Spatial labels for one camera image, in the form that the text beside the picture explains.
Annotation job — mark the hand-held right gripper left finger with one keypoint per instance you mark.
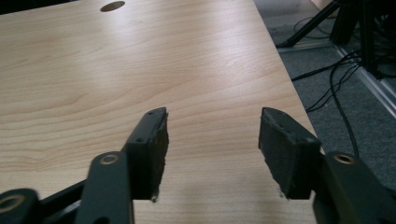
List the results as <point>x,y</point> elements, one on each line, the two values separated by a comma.
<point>148,149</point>

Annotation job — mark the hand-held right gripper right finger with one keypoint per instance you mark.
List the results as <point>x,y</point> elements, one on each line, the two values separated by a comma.
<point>285,152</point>

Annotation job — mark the short aluminium floor bar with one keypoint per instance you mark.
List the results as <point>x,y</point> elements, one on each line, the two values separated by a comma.
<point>306,46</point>

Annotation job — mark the black stand leg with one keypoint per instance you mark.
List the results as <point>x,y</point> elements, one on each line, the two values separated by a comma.
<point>306,27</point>

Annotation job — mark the black metal frame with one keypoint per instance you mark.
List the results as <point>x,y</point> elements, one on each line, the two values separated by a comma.
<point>367,34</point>

